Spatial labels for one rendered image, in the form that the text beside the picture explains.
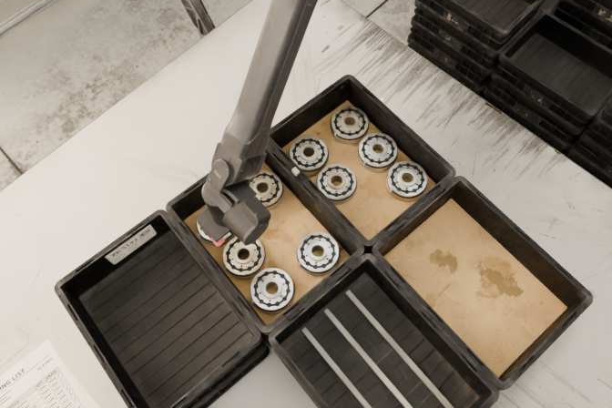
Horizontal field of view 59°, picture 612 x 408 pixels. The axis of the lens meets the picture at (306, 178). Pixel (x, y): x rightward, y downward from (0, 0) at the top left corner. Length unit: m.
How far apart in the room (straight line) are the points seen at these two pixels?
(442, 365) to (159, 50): 2.09
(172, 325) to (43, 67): 1.92
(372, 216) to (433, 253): 0.18
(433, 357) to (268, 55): 0.80
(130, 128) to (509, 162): 1.14
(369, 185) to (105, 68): 1.78
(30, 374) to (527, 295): 1.23
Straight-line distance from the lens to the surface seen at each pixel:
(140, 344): 1.37
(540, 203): 1.65
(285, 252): 1.35
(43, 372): 1.59
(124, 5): 3.12
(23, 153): 2.77
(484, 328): 1.36
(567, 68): 2.37
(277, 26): 0.82
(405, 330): 1.32
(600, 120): 2.14
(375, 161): 1.42
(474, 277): 1.38
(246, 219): 0.92
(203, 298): 1.35
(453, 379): 1.32
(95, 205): 1.67
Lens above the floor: 2.11
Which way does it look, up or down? 64 degrees down
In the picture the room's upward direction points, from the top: 4 degrees counter-clockwise
